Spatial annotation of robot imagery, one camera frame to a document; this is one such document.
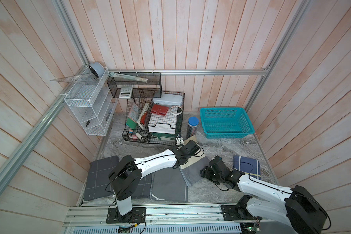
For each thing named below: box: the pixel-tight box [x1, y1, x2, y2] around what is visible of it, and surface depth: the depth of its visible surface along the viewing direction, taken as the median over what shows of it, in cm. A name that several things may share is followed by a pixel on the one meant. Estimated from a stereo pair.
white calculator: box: [118, 84, 134, 99], surface depth 98 cm
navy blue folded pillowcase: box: [233, 155, 262, 181], surface depth 92 cm
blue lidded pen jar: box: [186, 116, 200, 139], surface depth 92 cm
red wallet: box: [150, 104, 169, 117], surface depth 94 cm
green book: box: [125, 117, 137, 130], surface depth 106 cm
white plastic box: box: [152, 93, 183, 107], surface depth 100 cm
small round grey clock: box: [88, 61, 105, 78], surface depth 85 cm
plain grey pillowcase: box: [150, 166, 189, 203], surface depth 82 cm
